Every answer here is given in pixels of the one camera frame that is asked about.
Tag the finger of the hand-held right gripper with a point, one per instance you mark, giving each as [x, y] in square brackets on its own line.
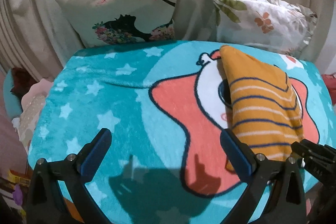
[312, 144]
[299, 151]

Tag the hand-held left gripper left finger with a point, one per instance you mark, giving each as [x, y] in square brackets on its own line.
[95, 155]

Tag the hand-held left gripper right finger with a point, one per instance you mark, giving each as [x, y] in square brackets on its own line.
[233, 154]

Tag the yellow striped sweater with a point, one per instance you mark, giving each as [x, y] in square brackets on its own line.
[262, 98]

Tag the teal printed blanket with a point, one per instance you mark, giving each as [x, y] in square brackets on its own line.
[105, 87]

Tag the purple toy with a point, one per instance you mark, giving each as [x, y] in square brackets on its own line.
[19, 193]

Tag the pink scalloped cushion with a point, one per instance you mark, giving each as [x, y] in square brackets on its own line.
[39, 87]

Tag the teal pillow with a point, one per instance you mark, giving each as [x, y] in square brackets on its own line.
[11, 106]

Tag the dark red cloth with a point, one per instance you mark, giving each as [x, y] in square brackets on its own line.
[21, 79]

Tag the white floral pillow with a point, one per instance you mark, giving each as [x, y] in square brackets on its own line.
[262, 19]

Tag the cream silhouette print cushion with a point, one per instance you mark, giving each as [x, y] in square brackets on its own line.
[118, 3]

